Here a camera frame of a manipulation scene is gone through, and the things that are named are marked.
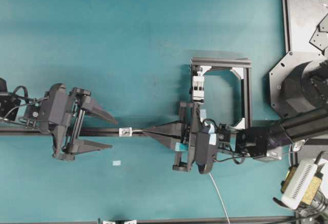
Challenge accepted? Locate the white clip with hole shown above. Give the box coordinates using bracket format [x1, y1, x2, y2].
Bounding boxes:
[118, 127, 133, 137]

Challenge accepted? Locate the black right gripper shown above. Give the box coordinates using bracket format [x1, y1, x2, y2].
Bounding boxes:
[142, 101, 202, 172]

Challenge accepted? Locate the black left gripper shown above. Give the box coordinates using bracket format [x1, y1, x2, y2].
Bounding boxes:
[24, 87, 118, 160]

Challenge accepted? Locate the thin white wire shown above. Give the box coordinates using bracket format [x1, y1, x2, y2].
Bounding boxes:
[209, 171, 231, 224]

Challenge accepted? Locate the white terminal block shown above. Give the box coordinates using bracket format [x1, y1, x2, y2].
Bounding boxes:
[191, 66, 204, 103]

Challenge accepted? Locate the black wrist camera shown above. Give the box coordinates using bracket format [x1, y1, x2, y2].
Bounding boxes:
[195, 124, 218, 174]
[37, 83, 69, 133]

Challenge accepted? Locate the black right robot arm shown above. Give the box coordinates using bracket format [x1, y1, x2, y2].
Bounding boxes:
[142, 102, 327, 174]

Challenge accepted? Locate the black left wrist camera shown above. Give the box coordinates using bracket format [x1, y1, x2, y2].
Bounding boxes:
[37, 83, 69, 133]

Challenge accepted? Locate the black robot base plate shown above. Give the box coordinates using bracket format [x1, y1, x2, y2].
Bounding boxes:
[269, 0, 327, 118]

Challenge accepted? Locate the black aluminium rail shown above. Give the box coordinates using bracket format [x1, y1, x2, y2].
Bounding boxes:
[0, 126, 195, 138]

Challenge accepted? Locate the white vented adapter box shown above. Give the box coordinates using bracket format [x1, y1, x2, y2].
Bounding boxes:
[281, 159, 322, 210]

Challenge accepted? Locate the black aluminium frame stand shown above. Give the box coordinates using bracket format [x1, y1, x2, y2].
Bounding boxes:
[190, 57, 252, 129]

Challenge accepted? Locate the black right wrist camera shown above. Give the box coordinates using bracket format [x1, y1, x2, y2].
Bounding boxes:
[195, 124, 218, 174]

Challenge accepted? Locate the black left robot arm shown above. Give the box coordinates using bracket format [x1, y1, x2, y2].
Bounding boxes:
[1, 79, 118, 161]

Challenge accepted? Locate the blue tape on gripper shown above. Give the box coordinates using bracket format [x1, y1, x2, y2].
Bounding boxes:
[209, 133, 217, 146]

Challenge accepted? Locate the black bottom edge rail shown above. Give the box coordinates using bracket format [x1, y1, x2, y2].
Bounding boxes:
[96, 216, 327, 223]

